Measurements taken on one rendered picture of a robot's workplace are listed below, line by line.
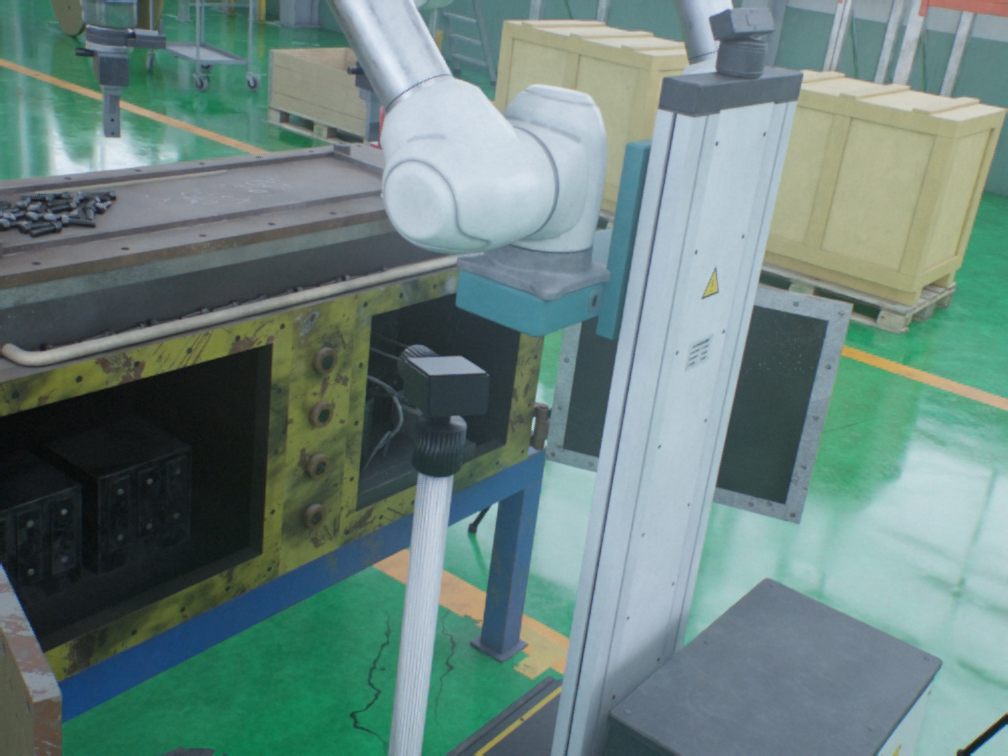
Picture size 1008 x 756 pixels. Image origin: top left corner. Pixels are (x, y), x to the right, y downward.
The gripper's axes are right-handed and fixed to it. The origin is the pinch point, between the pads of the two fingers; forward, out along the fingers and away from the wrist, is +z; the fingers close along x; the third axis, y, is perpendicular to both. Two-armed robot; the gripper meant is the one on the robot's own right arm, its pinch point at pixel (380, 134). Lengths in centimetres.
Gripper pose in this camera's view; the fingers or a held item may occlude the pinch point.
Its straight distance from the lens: 241.1
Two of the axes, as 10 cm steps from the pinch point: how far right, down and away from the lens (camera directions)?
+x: 6.8, 3.6, -6.5
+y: -7.3, 1.7, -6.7
